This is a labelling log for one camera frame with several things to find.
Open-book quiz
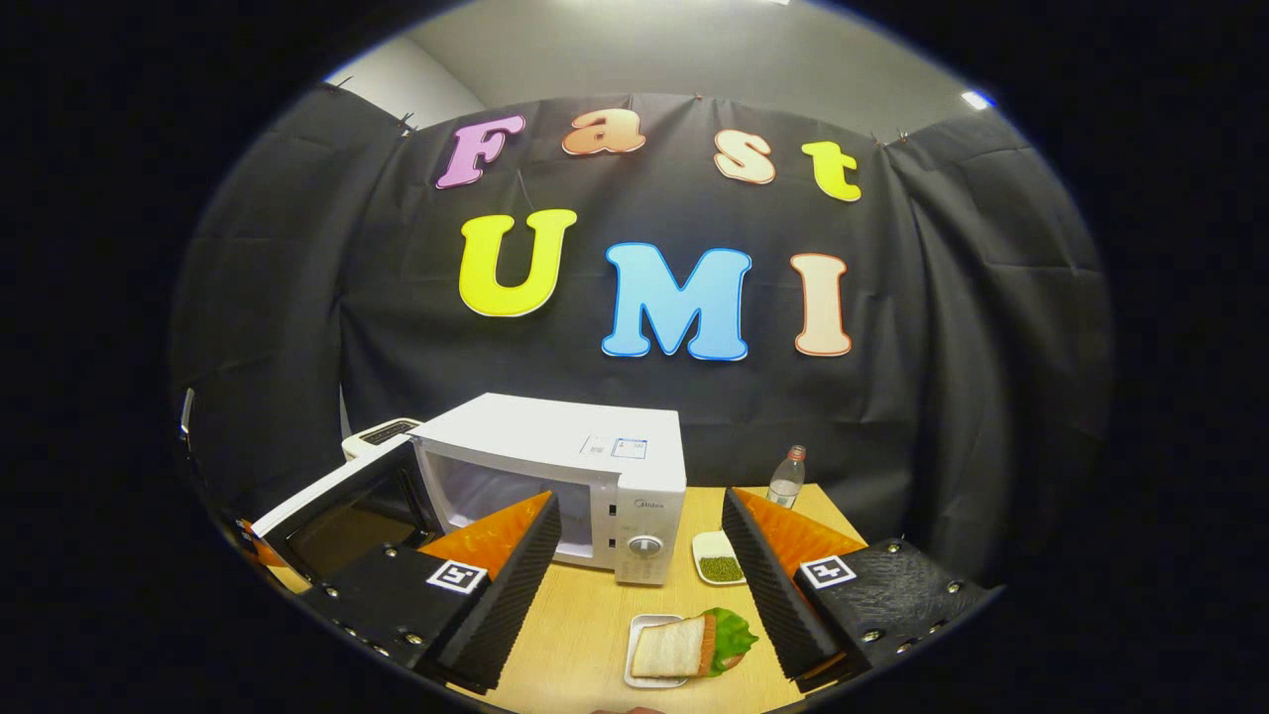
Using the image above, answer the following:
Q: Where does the white divided dish with beans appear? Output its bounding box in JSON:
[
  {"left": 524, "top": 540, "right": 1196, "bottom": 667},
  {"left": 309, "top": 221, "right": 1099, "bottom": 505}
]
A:
[{"left": 692, "top": 531, "right": 747, "bottom": 586}]

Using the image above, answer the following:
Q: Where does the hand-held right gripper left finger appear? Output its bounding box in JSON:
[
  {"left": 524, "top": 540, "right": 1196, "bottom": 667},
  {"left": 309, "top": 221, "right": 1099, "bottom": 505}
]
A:
[{"left": 297, "top": 490, "right": 563, "bottom": 695}]

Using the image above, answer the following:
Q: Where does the white microwave oven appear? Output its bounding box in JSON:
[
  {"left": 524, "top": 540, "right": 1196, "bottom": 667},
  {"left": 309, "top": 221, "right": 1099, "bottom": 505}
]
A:
[{"left": 253, "top": 393, "right": 688, "bottom": 586}]

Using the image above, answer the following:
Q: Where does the black backdrop cloth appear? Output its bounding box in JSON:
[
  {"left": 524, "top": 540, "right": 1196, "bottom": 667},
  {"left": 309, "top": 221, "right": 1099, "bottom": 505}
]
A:
[{"left": 169, "top": 84, "right": 1116, "bottom": 586}]

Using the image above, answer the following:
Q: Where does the clear plastic water bottle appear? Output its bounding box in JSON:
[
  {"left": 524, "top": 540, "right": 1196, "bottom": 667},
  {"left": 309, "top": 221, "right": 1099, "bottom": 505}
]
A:
[{"left": 767, "top": 445, "right": 807, "bottom": 509}]

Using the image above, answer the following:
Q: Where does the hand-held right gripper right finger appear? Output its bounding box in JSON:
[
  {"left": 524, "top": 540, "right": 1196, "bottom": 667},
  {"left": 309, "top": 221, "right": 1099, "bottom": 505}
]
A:
[{"left": 721, "top": 486, "right": 995, "bottom": 693}]

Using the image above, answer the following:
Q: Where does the white rectangular tray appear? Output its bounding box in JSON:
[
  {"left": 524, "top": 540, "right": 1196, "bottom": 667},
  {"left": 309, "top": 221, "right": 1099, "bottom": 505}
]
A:
[{"left": 624, "top": 613, "right": 715, "bottom": 690}]

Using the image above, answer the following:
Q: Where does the sandwich with lettuce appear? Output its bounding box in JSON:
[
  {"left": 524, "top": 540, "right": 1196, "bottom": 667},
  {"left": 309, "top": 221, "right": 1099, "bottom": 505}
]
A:
[{"left": 632, "top": 608, "right": 759, "bottom": 680}]

